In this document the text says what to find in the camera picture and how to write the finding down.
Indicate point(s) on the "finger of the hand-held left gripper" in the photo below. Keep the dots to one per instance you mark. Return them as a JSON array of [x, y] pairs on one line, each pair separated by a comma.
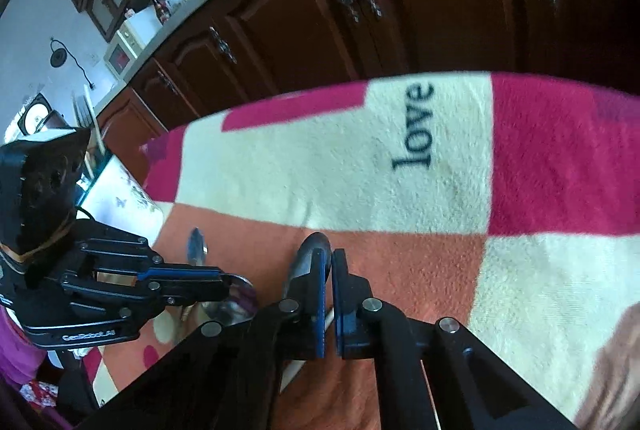
[[180, 272], [190, 292]]

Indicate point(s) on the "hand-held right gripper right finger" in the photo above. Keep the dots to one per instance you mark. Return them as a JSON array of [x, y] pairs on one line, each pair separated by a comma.
[[337, 305]]

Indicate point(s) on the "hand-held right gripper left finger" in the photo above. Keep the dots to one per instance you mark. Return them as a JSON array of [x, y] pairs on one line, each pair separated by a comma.
[[318, 310]]

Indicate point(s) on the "shiny steel spoon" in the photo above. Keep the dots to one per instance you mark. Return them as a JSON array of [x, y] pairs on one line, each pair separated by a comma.
[[236, 307]]

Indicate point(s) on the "dark steel spoon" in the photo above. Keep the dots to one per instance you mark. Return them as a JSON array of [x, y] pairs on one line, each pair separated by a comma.
[[306, 257]]

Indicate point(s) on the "floral container with blue rim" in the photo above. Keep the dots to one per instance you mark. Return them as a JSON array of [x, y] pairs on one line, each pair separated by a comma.
[[125, 205]]

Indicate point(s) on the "person's left forearm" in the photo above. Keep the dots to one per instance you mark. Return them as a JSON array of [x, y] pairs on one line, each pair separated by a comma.
[[17, 355]]

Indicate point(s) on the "small steel spoon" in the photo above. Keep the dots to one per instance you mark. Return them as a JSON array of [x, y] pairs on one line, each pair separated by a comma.
[[196, 245]]

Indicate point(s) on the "dark countertop appliance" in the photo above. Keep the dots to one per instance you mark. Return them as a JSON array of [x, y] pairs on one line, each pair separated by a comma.
[[32, 115]]

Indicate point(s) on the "white microwave oven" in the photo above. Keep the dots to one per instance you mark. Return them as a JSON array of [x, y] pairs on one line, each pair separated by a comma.
[[122, 52]]

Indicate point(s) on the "printed blanket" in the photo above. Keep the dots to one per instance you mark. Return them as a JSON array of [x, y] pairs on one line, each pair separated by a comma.
[[450, 160]]

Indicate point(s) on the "brown glass bottle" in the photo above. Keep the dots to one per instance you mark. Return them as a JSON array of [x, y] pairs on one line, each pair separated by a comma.
[[160, 10]]

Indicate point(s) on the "row of wooden cabinet doors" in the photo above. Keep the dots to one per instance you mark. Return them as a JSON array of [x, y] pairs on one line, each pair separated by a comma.
[[425, 10]]

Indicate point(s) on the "round black wall fixture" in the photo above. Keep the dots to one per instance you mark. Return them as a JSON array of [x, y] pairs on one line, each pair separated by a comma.
[[58, 56]]

